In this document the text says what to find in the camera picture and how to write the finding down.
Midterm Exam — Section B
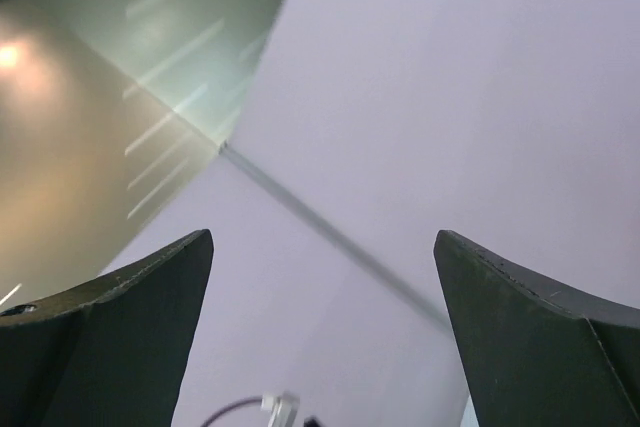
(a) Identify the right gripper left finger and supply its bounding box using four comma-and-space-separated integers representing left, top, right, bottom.
1, 229, 214, 426

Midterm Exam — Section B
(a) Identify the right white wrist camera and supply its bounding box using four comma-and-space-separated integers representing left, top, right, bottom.
261, 392, 300, 427

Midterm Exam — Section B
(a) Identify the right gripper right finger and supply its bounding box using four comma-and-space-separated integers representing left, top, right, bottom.
433, 230, 639, 426

